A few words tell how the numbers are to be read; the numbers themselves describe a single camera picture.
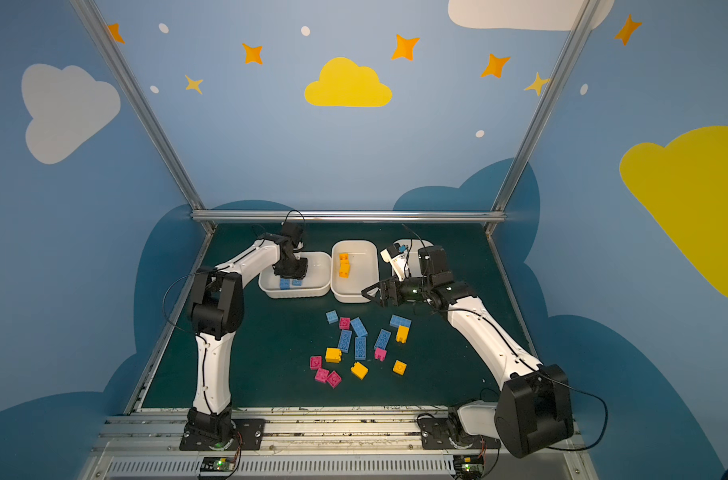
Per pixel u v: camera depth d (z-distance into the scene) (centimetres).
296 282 101
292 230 86
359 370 84
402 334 91
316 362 85
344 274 106
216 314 58
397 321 93
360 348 90
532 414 41
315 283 105
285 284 102
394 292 69
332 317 95
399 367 86
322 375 83
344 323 94
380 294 69
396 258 71
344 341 90
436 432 75
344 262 107
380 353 86
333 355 86
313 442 74
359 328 93
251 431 75
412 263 70
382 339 89
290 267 90
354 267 108
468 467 72
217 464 71
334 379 82
